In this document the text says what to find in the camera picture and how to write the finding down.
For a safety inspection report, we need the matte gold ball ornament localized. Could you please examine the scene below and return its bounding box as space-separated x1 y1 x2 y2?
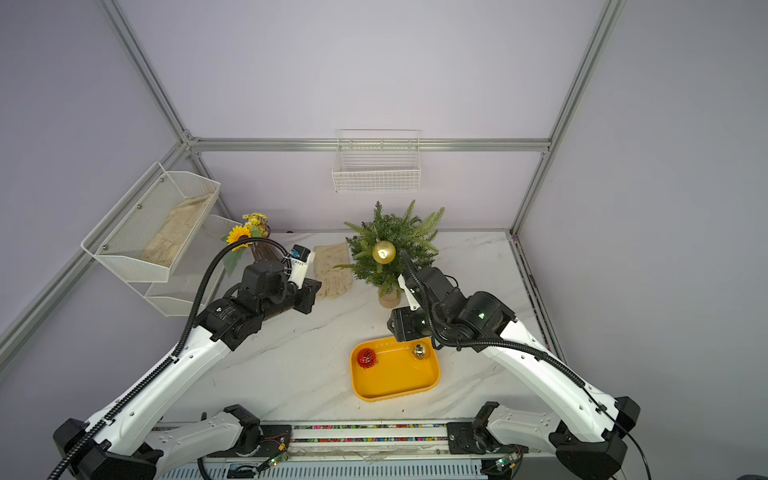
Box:
372 240 397 265

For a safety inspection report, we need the red glitter ball ornament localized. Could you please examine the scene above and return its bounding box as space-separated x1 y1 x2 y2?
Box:
356 347 377 369

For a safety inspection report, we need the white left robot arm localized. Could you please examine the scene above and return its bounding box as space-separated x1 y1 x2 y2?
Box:
49 238 321 479

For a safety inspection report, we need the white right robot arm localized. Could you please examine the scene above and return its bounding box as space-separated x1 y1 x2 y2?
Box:
387 254 640 479

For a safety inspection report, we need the small green christmas tree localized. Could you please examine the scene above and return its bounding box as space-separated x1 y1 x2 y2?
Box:
334 202 445 308

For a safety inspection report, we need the beige glove on table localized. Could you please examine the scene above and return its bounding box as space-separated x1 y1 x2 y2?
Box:
314 243 353 299

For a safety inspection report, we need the dark vase with sunflower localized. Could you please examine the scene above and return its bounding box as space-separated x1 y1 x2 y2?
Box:
222 212 283 276

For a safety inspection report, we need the yellow plastic tray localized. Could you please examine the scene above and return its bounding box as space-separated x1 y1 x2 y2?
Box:
349 337 441 402

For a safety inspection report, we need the beige glove in shelf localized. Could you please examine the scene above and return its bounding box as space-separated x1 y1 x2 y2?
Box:
139 193 212 267

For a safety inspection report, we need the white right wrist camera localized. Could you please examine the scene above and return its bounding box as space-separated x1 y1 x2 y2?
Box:
398 275 420 311

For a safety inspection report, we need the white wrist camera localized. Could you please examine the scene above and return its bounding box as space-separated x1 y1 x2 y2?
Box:
398 275 420 311
288 244 315 289

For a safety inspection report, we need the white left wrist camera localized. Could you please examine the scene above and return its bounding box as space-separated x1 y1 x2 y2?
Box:
288 244 315 289

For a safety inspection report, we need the white mesh wall shelf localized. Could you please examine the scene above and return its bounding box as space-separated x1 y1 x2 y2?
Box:
81 163 237 317

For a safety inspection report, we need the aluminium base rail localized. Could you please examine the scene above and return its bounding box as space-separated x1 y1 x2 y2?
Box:
139 412 556 475

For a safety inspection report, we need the white wire wall basket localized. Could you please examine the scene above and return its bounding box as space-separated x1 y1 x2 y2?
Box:
332 129 422 194

